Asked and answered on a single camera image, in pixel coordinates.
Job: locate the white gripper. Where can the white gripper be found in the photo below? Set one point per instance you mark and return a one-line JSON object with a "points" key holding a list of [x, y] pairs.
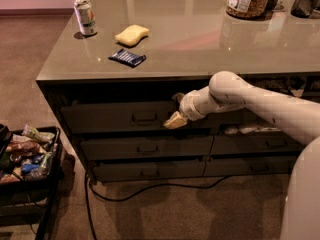
{"points": [[188, 106]]}

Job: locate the grey drawer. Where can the grey drawer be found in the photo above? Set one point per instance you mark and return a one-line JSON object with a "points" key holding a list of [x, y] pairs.
{"points": [[254, 144], [146, 147], [117, 117], [249, 166], [149, 170], [239, 117]]}

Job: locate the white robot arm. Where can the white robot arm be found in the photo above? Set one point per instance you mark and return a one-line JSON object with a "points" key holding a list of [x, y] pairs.
{"points": [[298, 118]]}

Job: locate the white packets in drawer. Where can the white packets in drawer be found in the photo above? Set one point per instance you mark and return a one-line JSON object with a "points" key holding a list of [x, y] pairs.
{"points": [[248, 129]]}

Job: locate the grey drawer cabinet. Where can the grey drawer cabinet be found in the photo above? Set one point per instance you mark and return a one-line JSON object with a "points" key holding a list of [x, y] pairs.
{"points": [[188, 42]]}

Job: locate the blue snack bar wrapper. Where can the blue snack bar wrapper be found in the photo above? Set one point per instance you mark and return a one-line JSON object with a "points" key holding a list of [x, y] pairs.
{"points": [[127, 58]]}

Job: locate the yellow sponge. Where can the yellow sponge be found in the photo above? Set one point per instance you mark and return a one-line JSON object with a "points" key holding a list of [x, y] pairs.
{"points": [[132, 35]]}

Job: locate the white green soda can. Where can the white green soda can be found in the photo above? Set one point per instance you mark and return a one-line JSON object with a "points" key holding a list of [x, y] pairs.
{"points": [[85, 17]]}

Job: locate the green snack bag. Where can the green snack bag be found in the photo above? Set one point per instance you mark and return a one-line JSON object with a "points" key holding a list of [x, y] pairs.
{"points": [[35, 134]]}

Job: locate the black snack cart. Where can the black snack cart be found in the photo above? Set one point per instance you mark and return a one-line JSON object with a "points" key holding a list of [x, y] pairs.
{"points": [[28, 199]]}

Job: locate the brown snack bag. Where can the brown snack bag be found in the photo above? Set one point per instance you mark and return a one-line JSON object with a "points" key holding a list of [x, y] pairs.
{"points": [[26, 146]]}

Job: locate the blue snack packet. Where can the blue snack packet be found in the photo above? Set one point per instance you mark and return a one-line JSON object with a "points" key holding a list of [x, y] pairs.
{"points": [[27, 168]]}

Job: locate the dark glass pitcher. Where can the dark glass pitcher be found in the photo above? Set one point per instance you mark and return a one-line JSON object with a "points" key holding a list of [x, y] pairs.
{"points": [[304, 8]]}

